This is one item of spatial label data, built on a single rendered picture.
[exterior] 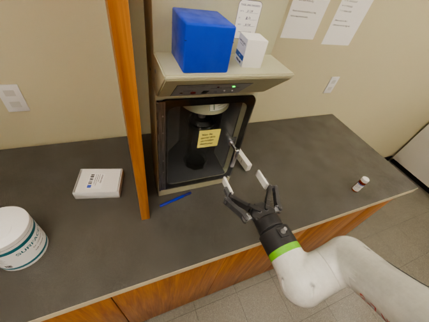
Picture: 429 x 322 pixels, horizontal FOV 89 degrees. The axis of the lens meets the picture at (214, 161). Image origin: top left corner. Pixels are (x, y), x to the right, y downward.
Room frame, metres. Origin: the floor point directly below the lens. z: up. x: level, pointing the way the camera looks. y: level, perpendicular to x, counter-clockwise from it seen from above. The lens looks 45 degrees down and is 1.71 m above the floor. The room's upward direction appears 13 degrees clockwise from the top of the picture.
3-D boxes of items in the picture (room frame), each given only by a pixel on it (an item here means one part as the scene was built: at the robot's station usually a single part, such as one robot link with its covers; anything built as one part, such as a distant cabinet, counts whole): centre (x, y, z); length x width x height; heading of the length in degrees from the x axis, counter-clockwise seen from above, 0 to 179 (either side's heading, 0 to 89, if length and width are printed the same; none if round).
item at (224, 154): (0.56, 0.05, 1.19); 0.30 x 0.01 x 0.40; 120
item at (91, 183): (0.47, 0.42, 0.96); 0.16 x 0.12 x 0.04; 108
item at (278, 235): (0.31, -0.23, 1.15); 0.09 x 0.06 x 0.12; 121
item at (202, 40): (0.49, 0.08, 1.56); 0.10 x 0.10 x 0.09; 31
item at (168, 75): (0.52, 0.02, 1.46); 0.32 x 0.11 x 0.10; 121
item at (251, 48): (0.55, -0.02, 1.54); 0.05 x 0.05 x 0.06; 25
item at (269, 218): (0.37, -0.19, 1.15); 0.09 x 0.08 x 0.07; 31
